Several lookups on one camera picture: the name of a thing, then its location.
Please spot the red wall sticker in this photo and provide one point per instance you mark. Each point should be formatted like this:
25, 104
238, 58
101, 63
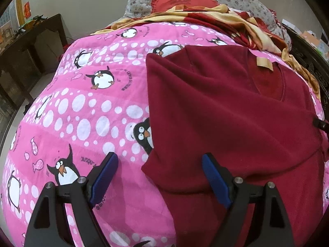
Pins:
27, 9

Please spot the red and yellow blanket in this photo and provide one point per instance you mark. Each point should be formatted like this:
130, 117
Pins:
205, 15

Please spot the dark red sweater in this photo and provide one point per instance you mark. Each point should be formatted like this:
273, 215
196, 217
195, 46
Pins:
218, 108

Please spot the orange cardboard box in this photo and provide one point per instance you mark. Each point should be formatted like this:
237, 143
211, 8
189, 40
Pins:
309, 37

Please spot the pink penguin print blanket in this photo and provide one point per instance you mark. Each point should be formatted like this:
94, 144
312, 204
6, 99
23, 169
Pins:
90, 121

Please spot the white box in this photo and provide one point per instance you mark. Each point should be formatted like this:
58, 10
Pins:
290, 25

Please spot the dark carved wooden headboard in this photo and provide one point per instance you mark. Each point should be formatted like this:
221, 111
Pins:
308, 54

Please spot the dark wooden desk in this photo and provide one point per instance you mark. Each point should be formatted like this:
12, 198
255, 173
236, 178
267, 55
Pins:
20, 51

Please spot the red ruffled heart cushion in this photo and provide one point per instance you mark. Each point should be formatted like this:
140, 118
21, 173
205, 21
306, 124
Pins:
180, 1

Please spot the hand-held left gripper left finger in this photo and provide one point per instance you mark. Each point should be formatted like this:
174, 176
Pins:
102, 177

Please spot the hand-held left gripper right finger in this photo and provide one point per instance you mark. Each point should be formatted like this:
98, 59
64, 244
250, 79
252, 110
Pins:
216, 180

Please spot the dark desk clutter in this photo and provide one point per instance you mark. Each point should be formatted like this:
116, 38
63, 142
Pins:
28, 24

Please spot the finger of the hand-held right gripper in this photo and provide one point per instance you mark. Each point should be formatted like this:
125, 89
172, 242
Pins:
322, 124

